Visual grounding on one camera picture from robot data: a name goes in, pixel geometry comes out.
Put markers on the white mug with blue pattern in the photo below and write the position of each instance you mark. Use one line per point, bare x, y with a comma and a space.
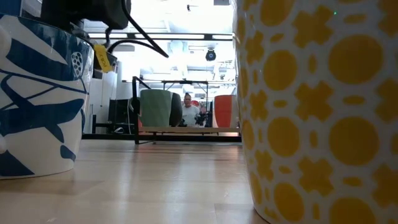
37, 109

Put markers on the grey overhead camera box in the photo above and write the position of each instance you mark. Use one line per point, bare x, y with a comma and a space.
221, 2

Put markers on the person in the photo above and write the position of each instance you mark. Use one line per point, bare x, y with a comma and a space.
189, 112

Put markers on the white mug with yellow pattern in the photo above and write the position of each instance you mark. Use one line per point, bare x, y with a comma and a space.
311, 109

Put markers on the black desk with equipment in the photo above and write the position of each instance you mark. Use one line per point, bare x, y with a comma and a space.
119, 112

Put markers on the pale green mug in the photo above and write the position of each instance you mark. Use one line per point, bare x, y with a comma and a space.
155, 107

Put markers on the black round ceiling device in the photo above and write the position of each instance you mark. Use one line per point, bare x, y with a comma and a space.
210, 55

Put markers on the yellow tag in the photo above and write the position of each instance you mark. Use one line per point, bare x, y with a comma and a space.
102, 57

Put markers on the wooden shelf with black frame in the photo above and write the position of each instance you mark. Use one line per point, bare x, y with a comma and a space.
186, 129

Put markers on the overhead light bar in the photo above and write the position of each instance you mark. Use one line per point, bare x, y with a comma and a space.
171, 36

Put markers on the computer monitor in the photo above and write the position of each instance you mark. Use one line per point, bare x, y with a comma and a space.
9, 6

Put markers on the black metal table frame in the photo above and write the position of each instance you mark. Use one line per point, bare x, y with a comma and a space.
109, 136

